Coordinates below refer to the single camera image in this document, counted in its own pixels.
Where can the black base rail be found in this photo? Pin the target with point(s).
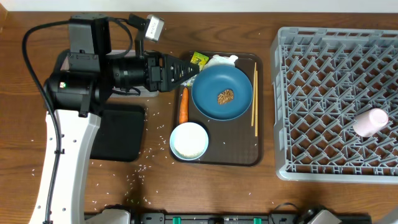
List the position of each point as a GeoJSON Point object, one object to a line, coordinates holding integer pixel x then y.
{"type": "Point", "coordinates": [284, 213]}

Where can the orange carrot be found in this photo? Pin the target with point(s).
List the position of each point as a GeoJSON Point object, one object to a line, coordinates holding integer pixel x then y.
{"type": "Point", "coordinates": [183, 114]}

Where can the yellow green snack wrapper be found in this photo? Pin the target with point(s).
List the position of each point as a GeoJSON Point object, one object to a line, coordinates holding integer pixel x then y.
{"type": "Point", "coordinates": [200, 60]}

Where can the grey dishwasher rack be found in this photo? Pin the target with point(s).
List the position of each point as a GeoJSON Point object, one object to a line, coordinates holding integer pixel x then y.
{"type": "Point", "coordinates": [322, 79]}

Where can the light blue rice bowl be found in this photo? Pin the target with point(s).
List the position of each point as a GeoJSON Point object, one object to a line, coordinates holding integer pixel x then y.
{"type": "Point", "coordinates": [189, 141]}

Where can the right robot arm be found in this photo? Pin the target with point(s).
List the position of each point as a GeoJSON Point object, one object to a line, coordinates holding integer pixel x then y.
{"type": "Point", "coordinates": [390, 218]}

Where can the black plastic tray bin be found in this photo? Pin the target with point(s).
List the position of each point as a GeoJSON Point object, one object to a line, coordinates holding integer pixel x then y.
{"type": "Point", "coordinates": [120, 133]}

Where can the clear plastic bin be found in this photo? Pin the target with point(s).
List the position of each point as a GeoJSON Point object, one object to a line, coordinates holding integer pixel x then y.
{"type": "Point", "coordinates": [144, 93]}

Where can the brown food piece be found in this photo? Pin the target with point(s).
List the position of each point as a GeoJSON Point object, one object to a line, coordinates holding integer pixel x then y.
{"type": "Point", "coordinates": [225, 97]}

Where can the brown serving tray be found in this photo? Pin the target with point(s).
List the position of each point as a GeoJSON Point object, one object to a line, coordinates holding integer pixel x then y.
{"type": "Point", "coordinates": [234, 142]}

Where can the crumpled white napkin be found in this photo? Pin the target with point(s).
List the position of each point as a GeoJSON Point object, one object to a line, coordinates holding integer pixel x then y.
{"type": "Point", "coordinates": [221, 60]}

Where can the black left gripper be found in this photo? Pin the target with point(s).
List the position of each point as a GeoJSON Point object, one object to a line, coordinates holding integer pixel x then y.
{"type": "Point", "coordinates": [158, 75]}

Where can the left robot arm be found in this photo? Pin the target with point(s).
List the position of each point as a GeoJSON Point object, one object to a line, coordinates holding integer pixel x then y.
{"type": "Point", "coordinates": [106, 56]}

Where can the wooden chopstick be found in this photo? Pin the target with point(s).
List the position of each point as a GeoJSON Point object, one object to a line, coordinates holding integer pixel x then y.
{"type": "Point", "coordinates": [256, 107]}
{"type": "Point", "coordinates": [254, 85]}

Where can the pink cup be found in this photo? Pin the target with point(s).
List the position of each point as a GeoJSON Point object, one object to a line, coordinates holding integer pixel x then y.
{"type": "Point", "coordinates": [370, 122]}

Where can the dark blue plate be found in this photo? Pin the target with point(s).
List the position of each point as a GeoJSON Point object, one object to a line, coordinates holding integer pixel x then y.
{"type": "Point", "coordinates": [210, 82]}

